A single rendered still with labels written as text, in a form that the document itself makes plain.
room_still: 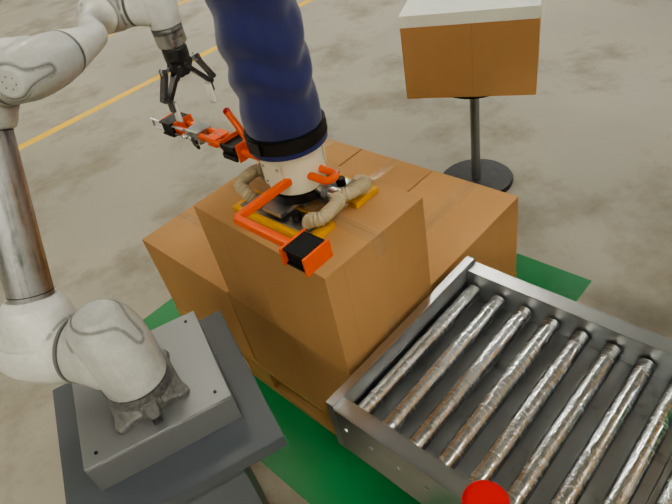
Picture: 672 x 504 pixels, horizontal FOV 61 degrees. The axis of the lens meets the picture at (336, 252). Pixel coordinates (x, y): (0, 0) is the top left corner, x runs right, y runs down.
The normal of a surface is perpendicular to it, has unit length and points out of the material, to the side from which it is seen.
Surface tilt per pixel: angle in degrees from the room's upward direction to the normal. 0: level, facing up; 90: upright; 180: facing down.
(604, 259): 0
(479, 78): 90
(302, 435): 0
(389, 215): 0
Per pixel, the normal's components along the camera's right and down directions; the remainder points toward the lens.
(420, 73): -0.29, 0.66
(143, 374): 0.70, 0.33
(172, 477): -0.18, -0.75
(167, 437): 0.45, 0.51
